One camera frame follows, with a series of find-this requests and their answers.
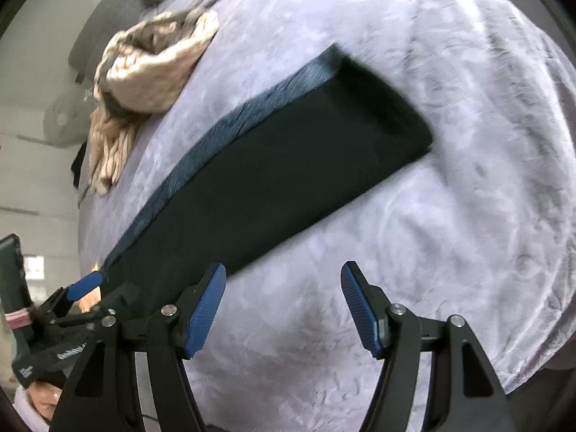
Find black pants with patterned lining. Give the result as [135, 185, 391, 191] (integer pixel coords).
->
[102, 46, 432, 319]

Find beige striped garment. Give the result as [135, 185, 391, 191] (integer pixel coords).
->
[88, 8, 220, 195]

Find dark grey headboard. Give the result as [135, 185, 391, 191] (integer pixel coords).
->
[68, 0, 155, 84]

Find black cloth at bed edge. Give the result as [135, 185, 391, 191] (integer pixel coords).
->
[70, 141, 87, 189]

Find grey round fan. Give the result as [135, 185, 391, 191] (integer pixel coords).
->
[43, 84, 96, 148]

